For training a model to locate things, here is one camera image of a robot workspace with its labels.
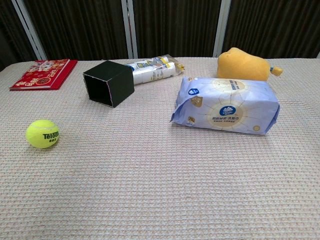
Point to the yellow tennis ball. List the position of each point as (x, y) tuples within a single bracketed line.
[(41, 132)]

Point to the black open cardboard box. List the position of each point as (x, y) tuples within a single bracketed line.
[(117, 77)]

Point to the white yellow plastic snack pack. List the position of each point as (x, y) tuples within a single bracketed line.
[(155, 71)]

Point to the blue tissue pack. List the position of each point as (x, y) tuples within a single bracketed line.
[(225, 110)]

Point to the beige woven tablecloth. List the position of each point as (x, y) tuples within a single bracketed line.
[(150, 187)]

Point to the yellow plush toy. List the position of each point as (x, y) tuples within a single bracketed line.
[(240, 65)]

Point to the red spiral desk calendar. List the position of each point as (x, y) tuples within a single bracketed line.
[(42, 75)]

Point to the white partition post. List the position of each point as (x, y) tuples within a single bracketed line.
[(130, 30), (27, 27), (222, 27)]

